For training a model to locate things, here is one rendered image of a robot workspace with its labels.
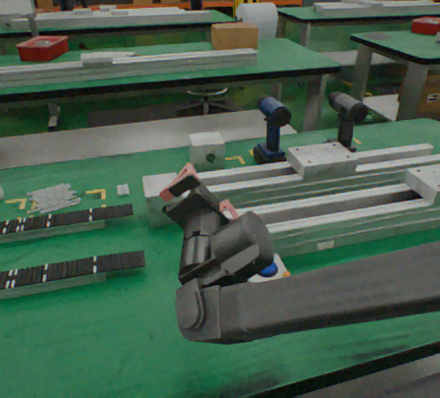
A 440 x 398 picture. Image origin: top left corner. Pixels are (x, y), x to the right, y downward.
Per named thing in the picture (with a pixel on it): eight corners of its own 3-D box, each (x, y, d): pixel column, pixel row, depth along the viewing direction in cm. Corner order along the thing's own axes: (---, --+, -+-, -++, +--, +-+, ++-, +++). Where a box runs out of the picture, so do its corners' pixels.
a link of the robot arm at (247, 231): (178, 334, 43) (224, 340, 49) (260, 294, 39) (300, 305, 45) (164, 243, 50) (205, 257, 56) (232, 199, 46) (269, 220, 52)
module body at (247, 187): (184, 222, 99) (183, 195, 95) (178, 201, 107) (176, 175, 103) (442, 182, 116) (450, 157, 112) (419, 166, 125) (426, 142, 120)
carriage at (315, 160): (302, 188, 103) (303, 165, 99) (285, 168, 112) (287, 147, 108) (354, 180, 106) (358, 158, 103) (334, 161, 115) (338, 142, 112)
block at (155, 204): (150, 234, 95) (146, 202, 90) (145, 205, 105) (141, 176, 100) (186, 228, 97) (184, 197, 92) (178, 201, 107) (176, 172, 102)
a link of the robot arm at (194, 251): (167, 282, 48) (197, 304, 51) (208, 258, 46) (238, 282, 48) (173, 243, 54) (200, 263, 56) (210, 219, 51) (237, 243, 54)
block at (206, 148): (193, 176, 119) (192, 148, 114) (190, 159, 129) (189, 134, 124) (225, 173, 121) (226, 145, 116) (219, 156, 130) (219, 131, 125)
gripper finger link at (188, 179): (193, 145, 61) (190, 180, 54) (222, 174, 64) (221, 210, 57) (163, 167, 64) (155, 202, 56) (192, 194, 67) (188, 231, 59)
